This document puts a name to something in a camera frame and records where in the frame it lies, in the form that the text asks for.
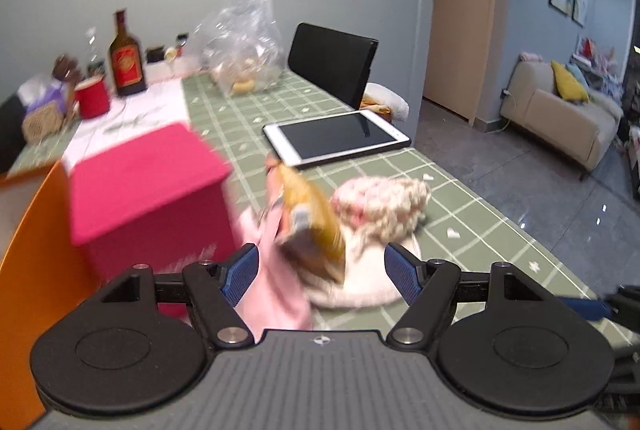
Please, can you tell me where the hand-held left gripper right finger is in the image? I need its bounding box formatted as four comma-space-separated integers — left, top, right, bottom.
382, 243, 556, 348

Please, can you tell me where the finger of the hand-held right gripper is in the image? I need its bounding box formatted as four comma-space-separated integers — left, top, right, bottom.
555, 294, 613, 322

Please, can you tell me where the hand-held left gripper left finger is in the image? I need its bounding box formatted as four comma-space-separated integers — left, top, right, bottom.
97, 243, 261, 351

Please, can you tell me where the pink cloth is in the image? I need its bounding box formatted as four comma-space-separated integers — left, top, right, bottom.
230, 205, 313, 331

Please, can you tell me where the pink and white crochet piece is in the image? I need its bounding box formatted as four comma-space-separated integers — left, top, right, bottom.
331, 176, 432, 241

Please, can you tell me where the yellow snack packet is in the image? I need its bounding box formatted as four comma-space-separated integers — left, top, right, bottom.
265, 153, 348, 283

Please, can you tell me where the orange cardboard box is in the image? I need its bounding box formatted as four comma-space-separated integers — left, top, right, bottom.
0, 160, 106, 428

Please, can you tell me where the green checked tablecloth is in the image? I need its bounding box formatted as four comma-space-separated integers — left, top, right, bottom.
10, 70, 640, 353

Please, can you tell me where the pink cube box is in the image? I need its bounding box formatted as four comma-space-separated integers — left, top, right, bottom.
67, 121, 237, 313

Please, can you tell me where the white tablet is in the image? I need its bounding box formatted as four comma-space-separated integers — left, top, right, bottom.
262, 110, 411, 169

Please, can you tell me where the beige sofa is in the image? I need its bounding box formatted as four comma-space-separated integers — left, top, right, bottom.
500, 59, 623, 177

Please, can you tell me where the yellow pillow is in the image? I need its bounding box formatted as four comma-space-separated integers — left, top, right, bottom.
551, 60, 591, 102

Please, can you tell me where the black chair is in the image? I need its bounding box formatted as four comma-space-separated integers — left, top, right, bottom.
0, 93, 27, 176
289, 23, 379, 111

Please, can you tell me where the red mug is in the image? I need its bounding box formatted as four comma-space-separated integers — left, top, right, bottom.
74, 75, 111, 119

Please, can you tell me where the clear plastic bag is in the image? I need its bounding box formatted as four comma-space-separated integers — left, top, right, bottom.
192, 0, 286, 97

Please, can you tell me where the brown liquor bottle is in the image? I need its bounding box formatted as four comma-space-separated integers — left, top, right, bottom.
108, 9, 148, 97

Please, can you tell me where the clear water bottle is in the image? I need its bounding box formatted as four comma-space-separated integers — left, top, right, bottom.
85, 28, 107, 78

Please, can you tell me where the purple tissue box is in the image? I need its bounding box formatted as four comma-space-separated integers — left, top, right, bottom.
20, 75, 76, 117

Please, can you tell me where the brown figurine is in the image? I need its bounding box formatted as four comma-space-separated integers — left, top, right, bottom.
52, 55, 83, 84

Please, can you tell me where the beige door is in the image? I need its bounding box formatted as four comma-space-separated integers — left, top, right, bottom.
422, 0, 501, 126

